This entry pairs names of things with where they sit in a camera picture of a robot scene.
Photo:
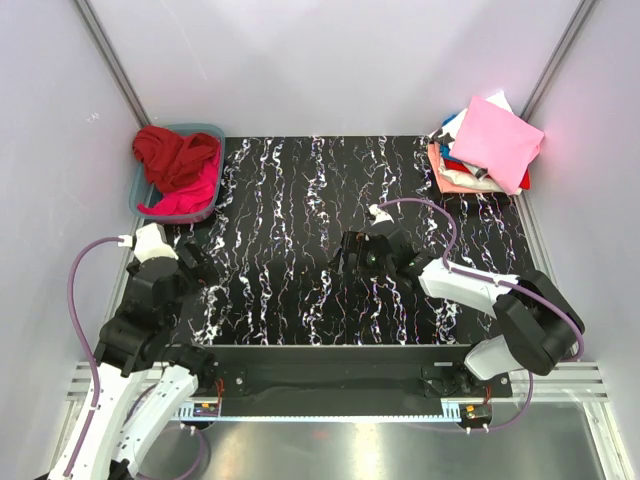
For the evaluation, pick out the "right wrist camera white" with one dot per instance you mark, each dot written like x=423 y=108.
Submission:
x=376 y=215

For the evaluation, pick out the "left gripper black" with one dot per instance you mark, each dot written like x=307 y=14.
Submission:
x=202 y=273

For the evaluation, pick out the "teal plastic basket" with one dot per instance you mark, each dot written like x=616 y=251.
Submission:
x=144 y=192

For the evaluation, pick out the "folded peach t shirt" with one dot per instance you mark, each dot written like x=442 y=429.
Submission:
x=452 y=181

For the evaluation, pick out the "black white patterned t shirt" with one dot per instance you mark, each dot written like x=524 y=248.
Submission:
x=443 y=136

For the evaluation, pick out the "aluminium frame rail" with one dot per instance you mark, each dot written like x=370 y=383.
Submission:
x=577 y=382

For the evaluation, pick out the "folded blue t shirt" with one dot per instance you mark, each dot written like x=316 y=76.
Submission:
x=449 y=119

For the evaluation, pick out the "orange connector box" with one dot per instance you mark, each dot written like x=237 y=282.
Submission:
x=477 y=411
x=207 y=409

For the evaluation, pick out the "left orange connector box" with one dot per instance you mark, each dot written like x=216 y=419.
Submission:
x=207 y=409

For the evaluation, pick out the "right aluminium corner post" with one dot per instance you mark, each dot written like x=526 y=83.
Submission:
x=576 y=24

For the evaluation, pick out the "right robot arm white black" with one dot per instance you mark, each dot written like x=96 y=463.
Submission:
x=538 y=327

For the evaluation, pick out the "magenta pink t shirt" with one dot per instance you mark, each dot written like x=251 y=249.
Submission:
x=189 y=200

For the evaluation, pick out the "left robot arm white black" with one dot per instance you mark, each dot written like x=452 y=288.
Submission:
x=138 y=380

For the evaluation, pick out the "left aluminium corner post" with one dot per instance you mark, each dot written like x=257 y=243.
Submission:
x=98 y=34

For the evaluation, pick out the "folded red t shirt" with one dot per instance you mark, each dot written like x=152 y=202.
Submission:
x=525 y=184

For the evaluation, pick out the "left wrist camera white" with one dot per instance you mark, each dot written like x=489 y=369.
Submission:
x=148 y=242

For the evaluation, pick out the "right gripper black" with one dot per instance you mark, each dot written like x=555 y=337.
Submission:
x=357 y=244

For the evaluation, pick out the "dark red t shirt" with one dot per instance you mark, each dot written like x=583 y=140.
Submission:
x=171 y=161

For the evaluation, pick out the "aluminium corner post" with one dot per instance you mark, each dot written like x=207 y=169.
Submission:
x=98 y=34
x=576 y=24

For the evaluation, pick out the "right orange connector box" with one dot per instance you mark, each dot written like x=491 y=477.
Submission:
x=477 y=411

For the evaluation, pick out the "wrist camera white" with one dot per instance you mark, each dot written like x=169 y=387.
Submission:
x=148 y=242
x=376 y=215

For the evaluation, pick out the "folded light pink t shirt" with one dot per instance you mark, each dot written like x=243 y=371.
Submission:
x=497 y=140

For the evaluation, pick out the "black marble pattern mat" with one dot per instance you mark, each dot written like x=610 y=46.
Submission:
x=284 y=205

